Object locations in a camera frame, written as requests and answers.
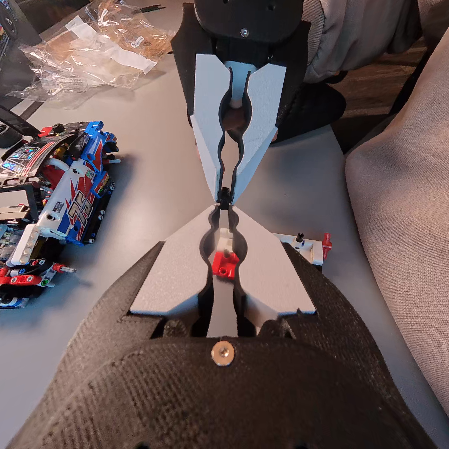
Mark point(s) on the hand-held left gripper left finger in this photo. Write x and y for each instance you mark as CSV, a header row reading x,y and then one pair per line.
x,y
168,280

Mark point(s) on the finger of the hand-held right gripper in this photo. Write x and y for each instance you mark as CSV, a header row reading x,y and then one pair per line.
x,y
207,122
263,115

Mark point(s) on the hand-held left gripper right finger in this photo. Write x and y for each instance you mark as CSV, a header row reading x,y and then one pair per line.
x,y
277,280

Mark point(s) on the white red lego assembly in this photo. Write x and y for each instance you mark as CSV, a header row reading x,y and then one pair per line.
x,y
224,263

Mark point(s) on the small red lego pin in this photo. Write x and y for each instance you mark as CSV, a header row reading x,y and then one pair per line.
x,y
327,245

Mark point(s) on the person's right forearm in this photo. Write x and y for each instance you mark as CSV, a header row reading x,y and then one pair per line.
x,y
350,31

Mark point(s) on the blue white lego race car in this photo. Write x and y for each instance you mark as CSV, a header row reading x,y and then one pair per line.
x,y
59,203

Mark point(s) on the black lego tire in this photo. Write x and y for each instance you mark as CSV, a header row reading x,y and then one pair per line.
x,y
8,136

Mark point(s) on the lego set box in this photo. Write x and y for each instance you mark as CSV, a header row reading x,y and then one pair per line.
x,y
15,31

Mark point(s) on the person's right hand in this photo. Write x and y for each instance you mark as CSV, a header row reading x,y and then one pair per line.
x,y
235,119

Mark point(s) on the pile of clear plastic bags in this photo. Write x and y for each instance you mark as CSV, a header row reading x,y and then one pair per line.
x,y
94,52

